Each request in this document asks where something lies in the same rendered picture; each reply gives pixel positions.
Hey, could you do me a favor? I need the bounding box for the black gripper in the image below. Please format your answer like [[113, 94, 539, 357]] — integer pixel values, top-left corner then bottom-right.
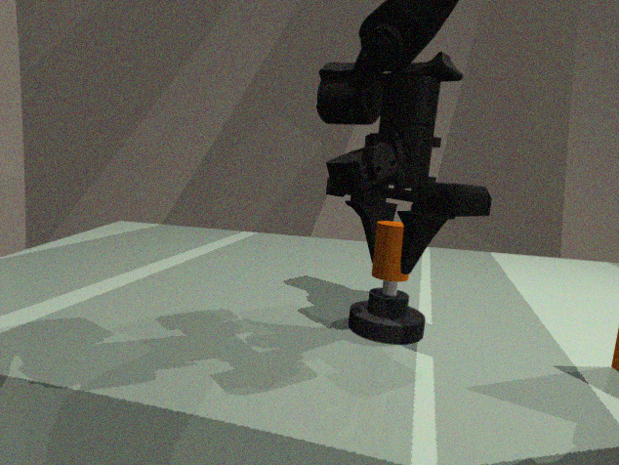
[[326, 123, 492, 275]]

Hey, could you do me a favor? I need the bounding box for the black round pedestal with silver shaft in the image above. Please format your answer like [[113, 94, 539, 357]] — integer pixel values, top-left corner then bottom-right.
[[349, 280, 426, 345]]

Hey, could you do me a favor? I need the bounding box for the orange knob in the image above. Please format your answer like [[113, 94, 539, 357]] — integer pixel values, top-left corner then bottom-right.
[[372, 221, 408, 281]]

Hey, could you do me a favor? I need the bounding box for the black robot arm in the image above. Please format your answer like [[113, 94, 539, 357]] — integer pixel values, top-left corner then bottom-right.
[[316, 0, 464, 193]]

